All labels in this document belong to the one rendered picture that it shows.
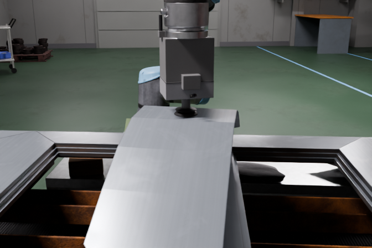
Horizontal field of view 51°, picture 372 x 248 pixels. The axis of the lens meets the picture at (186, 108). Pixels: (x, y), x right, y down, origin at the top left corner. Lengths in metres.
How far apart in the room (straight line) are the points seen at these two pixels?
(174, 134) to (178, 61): 0.12
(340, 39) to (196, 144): 9.02
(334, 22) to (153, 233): 9.06
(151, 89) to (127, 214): 0.87
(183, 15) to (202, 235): 0.34
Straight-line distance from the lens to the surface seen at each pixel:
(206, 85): 0.67
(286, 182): 1.21
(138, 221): 0.55
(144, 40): 10.12
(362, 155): 1.02
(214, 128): 0.65
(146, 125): 0.67
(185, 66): 0.66
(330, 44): 9.49
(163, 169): 0.59
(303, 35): 10.75
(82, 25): 10.26
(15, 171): 0.92
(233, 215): 0.70
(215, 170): 0.58
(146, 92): 1.39
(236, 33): 10.42
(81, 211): 1.00
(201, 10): 0.66
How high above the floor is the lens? 1.20
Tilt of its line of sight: 16 degrees down
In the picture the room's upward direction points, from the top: straight up
